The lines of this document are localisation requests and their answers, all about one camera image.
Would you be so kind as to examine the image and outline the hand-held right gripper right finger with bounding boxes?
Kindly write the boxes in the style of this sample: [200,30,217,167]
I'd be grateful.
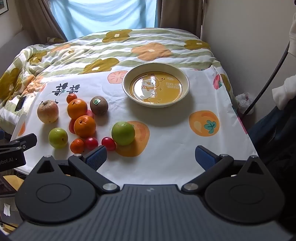
[181,146,271,193]

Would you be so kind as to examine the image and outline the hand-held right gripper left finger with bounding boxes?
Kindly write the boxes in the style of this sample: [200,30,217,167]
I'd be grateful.
[28,146,121,194]

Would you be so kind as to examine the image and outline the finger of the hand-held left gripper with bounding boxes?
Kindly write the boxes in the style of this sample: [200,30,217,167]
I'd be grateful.
[10,134,37,152]

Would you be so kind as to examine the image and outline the red cherry tomato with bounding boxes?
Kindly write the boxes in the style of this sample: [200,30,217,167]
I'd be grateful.
[101,137,117,151]
[84,137,99,151]

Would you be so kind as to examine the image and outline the large orange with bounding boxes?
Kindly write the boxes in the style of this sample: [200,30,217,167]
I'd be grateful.
[67,98,88,120]
[74,115,97,138]

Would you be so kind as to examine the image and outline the large green apple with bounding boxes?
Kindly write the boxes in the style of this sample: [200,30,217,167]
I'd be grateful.
[111,121,136,146]

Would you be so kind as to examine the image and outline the small green apple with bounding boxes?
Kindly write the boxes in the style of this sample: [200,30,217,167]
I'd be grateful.
[48,128,69,149]

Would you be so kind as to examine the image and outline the pale red apple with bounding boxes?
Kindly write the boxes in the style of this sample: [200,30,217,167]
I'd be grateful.
[37,100,59,124]

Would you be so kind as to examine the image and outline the brown kiwi with sticker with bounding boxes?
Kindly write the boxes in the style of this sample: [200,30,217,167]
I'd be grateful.
[90,97,109,115]

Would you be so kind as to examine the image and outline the cream and yellow duck plate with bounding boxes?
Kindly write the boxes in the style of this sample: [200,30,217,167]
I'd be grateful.
[122,62,190,107]

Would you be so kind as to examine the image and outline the yellow board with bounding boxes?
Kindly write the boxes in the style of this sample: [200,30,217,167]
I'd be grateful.
[2,175,25,193]

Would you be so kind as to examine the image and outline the white persimmon print tablecloth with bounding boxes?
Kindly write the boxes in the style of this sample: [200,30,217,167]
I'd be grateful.
[10,64,259,186]

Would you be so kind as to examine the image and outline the black smartphone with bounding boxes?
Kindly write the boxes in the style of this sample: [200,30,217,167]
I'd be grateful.
[14,96,27,112]

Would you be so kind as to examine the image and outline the white plastic bag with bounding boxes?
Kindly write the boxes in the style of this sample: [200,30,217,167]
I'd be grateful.
[235,92,255,115]

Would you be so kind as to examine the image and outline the person's dark jeans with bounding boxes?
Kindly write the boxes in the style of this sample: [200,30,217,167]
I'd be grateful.
[247,97,296,176]

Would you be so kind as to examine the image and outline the black bent tube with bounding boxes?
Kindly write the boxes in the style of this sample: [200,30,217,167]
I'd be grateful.
[243,42,290,115]

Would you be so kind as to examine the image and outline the grey headboard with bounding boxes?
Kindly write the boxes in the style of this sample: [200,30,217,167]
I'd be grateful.
[0,28,30,61]

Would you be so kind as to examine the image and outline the person's white sweater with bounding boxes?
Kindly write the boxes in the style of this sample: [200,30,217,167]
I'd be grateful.
[272,21,296,110]

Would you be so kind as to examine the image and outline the floral striped blanket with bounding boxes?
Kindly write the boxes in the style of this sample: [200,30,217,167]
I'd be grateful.
[0,27,236,135]

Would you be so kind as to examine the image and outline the brown curtain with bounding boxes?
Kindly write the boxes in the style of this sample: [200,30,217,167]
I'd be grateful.
[156,0,210,37]
[14,0,67,43]

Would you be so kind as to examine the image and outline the light blue window cloth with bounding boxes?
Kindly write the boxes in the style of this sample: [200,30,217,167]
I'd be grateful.
[50,0,159,42]

